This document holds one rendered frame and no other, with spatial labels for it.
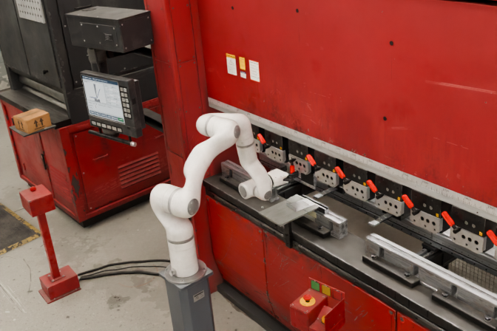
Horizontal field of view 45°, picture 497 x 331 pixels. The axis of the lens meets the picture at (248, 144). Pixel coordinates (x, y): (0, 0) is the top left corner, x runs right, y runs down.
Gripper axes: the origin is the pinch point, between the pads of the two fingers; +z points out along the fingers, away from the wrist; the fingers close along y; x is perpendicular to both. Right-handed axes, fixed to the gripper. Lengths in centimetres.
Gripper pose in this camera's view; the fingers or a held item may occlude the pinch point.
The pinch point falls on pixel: (291, 171)
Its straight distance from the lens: 316.3
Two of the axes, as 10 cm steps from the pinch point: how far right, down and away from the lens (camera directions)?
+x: -0.8, -9.2, -4.0
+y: 6.0, 2.7, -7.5
